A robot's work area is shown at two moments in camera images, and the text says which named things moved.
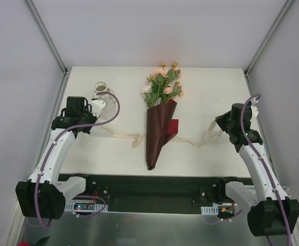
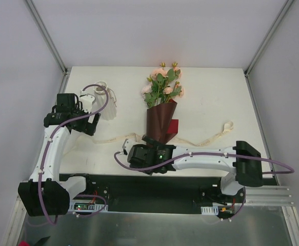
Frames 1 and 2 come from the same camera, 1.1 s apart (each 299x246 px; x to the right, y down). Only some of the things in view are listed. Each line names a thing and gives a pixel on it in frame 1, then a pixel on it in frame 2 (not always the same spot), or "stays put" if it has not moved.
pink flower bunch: [164, 87] stays put
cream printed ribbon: [210, 130] → [99, 138]
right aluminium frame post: [264, 42] stays put
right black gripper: [222, 122] → [133, 156]
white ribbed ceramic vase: [110, 110] stays put
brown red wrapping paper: [160, 127] stays put
